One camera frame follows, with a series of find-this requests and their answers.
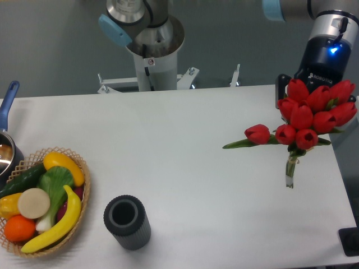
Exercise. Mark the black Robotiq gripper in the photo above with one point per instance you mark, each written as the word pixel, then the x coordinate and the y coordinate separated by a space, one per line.
pixel 323 64

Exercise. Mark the red tulip bouquet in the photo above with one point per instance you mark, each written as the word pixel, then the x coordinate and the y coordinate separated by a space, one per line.
pixel 307 115

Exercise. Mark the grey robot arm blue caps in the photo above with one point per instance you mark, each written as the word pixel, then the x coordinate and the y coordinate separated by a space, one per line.
pixel 125 20

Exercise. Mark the black device at table edge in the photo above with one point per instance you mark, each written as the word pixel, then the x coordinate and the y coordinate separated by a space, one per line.
pixel 349 241

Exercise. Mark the dark grey ribbed vase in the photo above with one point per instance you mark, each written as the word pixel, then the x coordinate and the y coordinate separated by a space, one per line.
pixel 126 219

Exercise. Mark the red purple vegetable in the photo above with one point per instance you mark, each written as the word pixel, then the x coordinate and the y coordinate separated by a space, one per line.
pixel 61 212

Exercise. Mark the yellow squash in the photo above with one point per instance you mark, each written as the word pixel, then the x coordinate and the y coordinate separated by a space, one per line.
pixel 53 159

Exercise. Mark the green bok choy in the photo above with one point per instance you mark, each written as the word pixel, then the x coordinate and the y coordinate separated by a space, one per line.
pixel 52 183

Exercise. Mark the yellow banana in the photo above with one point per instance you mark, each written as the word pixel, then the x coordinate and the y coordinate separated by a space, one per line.
pixel 60 229

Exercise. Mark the woven wicker basket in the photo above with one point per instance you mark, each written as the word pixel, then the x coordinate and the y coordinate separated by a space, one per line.
pixel 30 161

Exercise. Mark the dark green cucumber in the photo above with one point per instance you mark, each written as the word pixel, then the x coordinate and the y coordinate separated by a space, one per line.
pixel 26 180

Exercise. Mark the beige round disc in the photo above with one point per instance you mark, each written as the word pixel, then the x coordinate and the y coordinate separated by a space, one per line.
pixel 33 203

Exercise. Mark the yellow bell pepper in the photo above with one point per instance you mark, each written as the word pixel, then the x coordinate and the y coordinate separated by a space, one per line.
pixel 9 207

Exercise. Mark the orange fruit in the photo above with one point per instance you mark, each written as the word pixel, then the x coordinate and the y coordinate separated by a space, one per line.
pixel 19 229

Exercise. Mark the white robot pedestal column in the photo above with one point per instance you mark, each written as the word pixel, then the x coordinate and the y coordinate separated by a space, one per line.
pixel 155 55

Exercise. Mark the white metal base frame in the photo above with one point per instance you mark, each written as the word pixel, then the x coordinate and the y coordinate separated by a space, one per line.
pixel 185 81

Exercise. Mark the blue handled saucepan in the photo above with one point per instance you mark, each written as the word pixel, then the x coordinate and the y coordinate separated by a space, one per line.
pixel 11 155

